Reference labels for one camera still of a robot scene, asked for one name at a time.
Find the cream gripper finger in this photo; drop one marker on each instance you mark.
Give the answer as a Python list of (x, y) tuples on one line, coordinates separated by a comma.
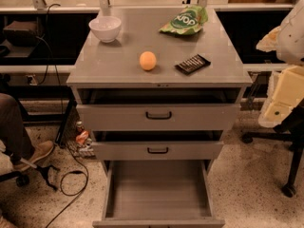
[(285, 92)]

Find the dark rxbar chocolate bar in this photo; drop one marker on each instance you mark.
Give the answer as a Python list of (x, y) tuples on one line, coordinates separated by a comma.
[(192, 65)]

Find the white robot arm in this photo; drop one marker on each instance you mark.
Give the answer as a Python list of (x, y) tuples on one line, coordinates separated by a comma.
[(287, 40)]

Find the grey drawer cabinet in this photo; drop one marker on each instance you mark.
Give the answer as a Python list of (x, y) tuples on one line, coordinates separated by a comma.
[(117, 65)]

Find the bottom grey drawer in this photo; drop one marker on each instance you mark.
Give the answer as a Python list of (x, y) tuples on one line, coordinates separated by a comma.
[(157, 194)]

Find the grey drawer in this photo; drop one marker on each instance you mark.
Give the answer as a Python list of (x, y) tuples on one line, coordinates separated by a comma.
[(157, 109), (157, 145), (157, 194)]

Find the middle grey drawer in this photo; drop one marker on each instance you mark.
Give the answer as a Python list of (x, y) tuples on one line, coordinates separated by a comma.
[(157, 145)]

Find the top grey drawer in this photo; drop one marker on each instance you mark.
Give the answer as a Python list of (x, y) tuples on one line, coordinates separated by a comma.
[(157, 109)]

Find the green chip bag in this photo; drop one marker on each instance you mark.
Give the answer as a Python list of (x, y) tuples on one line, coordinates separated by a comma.
[(188, 22)]

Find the orange fruit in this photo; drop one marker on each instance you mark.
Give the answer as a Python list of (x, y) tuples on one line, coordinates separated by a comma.
[(148, 60)]

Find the white bowl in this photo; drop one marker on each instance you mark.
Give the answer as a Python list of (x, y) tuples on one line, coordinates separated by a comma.
[(106, 28)]

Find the small bottles on floor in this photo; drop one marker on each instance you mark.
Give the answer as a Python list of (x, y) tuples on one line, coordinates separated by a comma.
[(83, 139)]

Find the tan shoe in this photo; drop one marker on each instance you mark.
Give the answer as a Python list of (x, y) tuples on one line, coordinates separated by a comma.
[(34, 154)]

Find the dark box on shelf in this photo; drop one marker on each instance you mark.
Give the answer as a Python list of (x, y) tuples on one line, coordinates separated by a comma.
[(21, 34)]

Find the person leg brown trousers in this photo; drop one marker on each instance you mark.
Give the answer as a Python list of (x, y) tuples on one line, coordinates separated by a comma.
[(12, 131)]

